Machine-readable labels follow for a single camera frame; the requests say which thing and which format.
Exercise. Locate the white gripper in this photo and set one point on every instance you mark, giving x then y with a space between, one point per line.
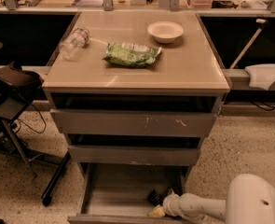
171 203

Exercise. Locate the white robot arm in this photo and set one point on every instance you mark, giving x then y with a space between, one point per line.
250 200

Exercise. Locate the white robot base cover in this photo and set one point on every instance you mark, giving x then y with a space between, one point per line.
262 76

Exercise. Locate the middle grey drawer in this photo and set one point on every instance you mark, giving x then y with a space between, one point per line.
135 155

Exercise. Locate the grey drawer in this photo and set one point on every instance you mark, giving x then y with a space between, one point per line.
135 155
118 194
136 123

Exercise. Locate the bottom grey drawer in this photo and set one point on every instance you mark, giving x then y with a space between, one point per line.
118 194

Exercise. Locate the grey drawer cabinet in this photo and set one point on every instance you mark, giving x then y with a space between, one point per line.
186 77

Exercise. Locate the top grey drawer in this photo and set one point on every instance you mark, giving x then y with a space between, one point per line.
136 123

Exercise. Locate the green chip bag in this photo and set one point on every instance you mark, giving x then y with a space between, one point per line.
130 54

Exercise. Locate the white bowl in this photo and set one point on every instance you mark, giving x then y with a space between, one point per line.
165 32

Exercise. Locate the clear plastic water bottle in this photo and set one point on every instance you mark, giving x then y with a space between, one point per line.
73 43

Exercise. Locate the black stand with headset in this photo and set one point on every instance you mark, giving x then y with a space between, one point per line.
17 90

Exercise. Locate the white stick with tip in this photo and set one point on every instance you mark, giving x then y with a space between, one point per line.
262 24

